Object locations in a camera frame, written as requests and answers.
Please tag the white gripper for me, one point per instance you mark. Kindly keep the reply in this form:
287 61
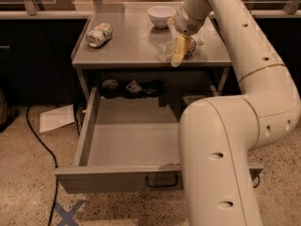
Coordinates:
189 24

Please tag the clear plastic water bottle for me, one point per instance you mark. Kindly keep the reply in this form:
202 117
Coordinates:
165 50

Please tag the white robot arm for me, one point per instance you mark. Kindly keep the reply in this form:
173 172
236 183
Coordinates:
266 84

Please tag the black items behind drawer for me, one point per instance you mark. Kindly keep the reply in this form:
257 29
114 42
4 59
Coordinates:
111 88

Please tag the open grey top drawer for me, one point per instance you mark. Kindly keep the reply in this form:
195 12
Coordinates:
125 142

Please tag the white ceramic bowl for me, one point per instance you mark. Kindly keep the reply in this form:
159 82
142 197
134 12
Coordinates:
159 16

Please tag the grey metal cabinet table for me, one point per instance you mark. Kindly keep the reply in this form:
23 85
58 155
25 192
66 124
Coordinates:
133 47

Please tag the white paper sheet on floor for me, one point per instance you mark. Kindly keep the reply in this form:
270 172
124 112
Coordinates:
56 118

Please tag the dark bag at left edge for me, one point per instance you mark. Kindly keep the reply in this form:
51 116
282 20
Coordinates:
7 116

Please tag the blue tape cross mark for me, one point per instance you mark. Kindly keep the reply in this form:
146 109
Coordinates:
67 216

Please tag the black drawer handle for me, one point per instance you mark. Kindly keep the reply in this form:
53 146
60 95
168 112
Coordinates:
159 180

